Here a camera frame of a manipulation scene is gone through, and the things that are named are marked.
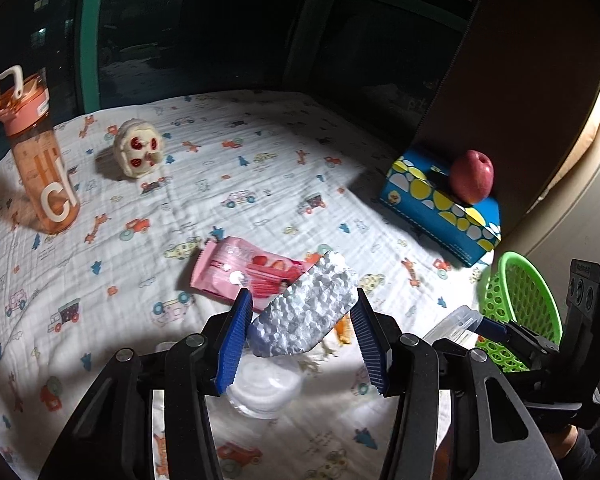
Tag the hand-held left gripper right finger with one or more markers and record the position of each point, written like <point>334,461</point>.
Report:
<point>372,345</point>

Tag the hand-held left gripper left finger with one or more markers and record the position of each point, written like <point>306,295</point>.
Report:
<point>232,345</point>

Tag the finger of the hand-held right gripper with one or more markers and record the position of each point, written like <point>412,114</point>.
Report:
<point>495,330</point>

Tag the green plastic basket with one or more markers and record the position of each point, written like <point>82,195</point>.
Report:
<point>525,300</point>

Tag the clear ridged plastic box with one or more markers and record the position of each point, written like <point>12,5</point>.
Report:
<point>452,324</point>

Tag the white foam piece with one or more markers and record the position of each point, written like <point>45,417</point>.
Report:
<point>305,310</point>

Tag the person's right forearm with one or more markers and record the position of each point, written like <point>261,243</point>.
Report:
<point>575,452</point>

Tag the white round plastic container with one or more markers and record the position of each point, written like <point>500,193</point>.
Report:
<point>265,390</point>

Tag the pink snack wrapper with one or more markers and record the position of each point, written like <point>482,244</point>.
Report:
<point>230,265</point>

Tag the blue dotted tissue box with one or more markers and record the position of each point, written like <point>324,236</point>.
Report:
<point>430,205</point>

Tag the red apple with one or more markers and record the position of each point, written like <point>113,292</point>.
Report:
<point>472,177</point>

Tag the cream floral curtain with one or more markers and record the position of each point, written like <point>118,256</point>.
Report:
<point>595,185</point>

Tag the printed white blanket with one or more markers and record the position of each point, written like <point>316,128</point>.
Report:
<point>260,170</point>

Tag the cream plush toy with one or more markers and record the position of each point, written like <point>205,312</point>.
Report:
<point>135,146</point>

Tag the brown wooden panel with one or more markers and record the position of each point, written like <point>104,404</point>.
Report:
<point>505,85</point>

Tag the orange water bottle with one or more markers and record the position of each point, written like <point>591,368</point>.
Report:
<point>45,170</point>

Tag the green window frame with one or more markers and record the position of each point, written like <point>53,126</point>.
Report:
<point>91,35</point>

